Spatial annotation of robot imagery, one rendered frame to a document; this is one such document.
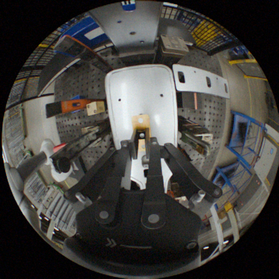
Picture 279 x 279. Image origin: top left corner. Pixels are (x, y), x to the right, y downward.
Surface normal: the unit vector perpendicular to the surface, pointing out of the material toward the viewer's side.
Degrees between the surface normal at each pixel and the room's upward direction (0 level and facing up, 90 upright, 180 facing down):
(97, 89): 0
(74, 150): 81
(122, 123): 0
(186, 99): 0
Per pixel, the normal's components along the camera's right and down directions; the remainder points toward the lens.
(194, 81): -0.04, 0.38
